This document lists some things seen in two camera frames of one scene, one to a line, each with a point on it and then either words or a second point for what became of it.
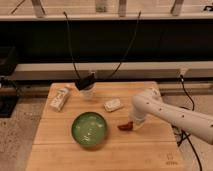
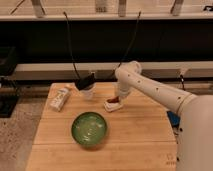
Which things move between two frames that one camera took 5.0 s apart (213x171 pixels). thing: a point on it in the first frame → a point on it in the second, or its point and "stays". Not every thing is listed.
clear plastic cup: [89, 93] stays
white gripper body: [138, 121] → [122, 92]
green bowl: [89, 128] stays
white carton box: [59, 99] stays
